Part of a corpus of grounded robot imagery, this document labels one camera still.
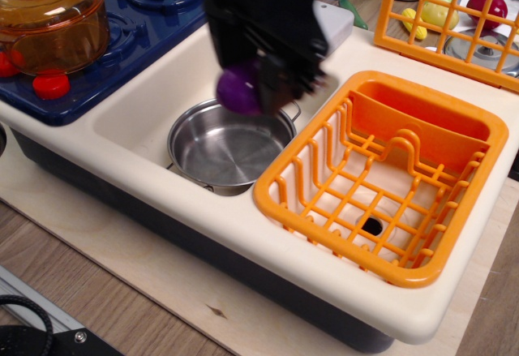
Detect steel pot lid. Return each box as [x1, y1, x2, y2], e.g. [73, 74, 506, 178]
[444, 30, 518, 77]

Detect orange grid basket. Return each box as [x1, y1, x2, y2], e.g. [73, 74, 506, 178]
[375, 0, 518, 92]

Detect green toy chili pepper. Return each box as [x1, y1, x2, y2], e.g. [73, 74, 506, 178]
[338, 0, 369, 30]

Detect stainless steel pan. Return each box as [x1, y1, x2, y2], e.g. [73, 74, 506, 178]
[167, 100, 301, 196]

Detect light wooden board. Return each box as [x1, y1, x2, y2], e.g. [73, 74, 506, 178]
[0, 128, 519, 356]

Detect navy blue toy stovetop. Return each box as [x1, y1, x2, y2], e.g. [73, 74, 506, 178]
[1, 0, 205, 127]

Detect orange dish drying rack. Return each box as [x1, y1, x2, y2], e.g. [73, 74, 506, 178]
[253, 71, 508, 288]

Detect green toy pear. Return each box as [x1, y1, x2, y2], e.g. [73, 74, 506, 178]
[420, 0, 461, 32]

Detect amber transparent lidded pot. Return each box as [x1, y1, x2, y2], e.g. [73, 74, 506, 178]
[1, 0, 110, 76]

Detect cream toy kitchen sink unit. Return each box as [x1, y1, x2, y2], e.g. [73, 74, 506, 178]
[1, 27, 518, 345]

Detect black braided cable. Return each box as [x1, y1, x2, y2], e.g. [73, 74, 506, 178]
[0, 294, 54, 356]

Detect grey toy faucet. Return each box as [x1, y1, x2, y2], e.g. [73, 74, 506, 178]
[313, 1, 354, 57]

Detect black metal base plate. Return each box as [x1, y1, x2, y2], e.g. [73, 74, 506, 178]
[50, 328, 122, 356]

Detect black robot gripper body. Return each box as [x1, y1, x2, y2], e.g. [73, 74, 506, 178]
[201, 0, 329, 93]

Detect red stove knob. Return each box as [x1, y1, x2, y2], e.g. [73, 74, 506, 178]
[0, 52, 19, 78]
[32, 75, 71, 101]

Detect red toy apple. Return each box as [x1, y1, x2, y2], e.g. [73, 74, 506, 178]
[465, 0, 508, 31]

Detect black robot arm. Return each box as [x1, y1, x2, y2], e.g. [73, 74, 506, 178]
[204, 0, 329, 115]

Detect red stove knob left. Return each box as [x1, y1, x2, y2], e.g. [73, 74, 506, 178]
[0, 52, 19, 78]

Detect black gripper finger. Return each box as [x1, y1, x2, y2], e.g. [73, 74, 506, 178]
[258, 55, 316, 115]
[211, 28, 258, 68]

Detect purple toy eggplant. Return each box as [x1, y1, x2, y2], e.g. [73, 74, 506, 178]
[216, 58, 262, 115]

